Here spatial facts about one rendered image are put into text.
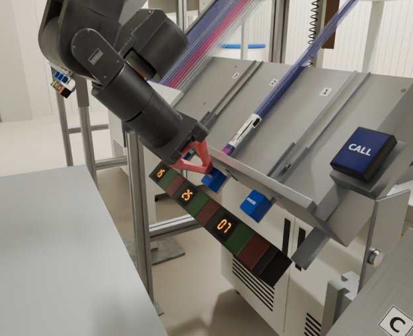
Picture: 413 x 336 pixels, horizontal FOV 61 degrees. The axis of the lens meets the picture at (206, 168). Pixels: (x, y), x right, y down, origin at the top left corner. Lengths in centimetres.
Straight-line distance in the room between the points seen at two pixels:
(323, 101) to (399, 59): 305
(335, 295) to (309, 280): 52
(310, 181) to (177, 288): 104
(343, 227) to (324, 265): 49
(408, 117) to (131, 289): 37
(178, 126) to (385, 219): 26
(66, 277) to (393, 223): 39
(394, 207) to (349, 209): 5
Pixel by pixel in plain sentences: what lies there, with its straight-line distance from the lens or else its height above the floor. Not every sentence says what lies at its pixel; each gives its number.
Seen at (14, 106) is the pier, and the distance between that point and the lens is 432.
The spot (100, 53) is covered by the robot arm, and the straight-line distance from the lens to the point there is 39.
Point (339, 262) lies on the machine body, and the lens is 85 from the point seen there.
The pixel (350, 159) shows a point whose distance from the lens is 36.
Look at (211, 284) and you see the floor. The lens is 141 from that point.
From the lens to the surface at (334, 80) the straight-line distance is 53.
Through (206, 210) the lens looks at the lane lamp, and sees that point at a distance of 51.
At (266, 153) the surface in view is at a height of 74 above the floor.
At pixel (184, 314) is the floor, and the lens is 130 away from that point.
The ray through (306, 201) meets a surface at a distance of 39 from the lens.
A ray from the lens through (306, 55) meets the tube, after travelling 59.
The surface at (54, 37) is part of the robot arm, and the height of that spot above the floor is 89.
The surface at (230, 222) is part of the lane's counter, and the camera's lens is 47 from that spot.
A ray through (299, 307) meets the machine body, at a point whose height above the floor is 22.
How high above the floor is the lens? 90
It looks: 21 degrees down
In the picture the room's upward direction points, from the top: straight up
